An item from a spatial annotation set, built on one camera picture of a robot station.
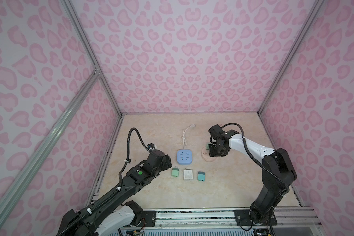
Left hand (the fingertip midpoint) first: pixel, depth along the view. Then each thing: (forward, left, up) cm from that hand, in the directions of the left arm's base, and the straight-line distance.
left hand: (169, 159), depth 80 cm
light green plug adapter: (-2, -3, -13) cm, 13 cm away
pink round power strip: (+8, -22, -11) cm, 26 cm away
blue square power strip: (+7, -9, -11) cm, 15 cm away
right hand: (+7, -25, -6) cm, 27 cm away
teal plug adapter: (-5, -18, -12) cm, 22 cm away
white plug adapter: (-4, -11, -11) cm, 16 cm away
